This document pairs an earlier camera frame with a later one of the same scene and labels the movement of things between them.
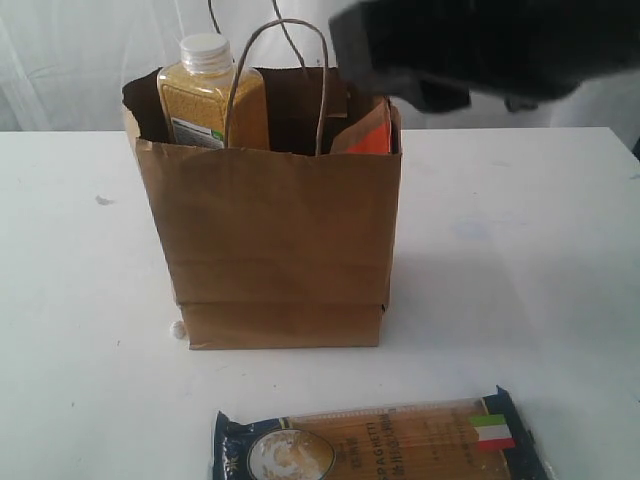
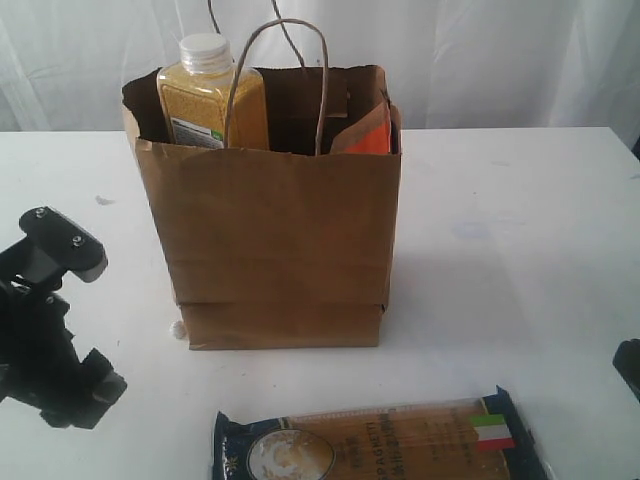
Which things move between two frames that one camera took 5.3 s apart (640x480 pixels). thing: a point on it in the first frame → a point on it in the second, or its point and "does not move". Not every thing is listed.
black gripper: (525, 52) → (627, 361)
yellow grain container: (197, 96) does not move
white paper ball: (178, 329) does not move
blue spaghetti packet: (483, 439) does not move
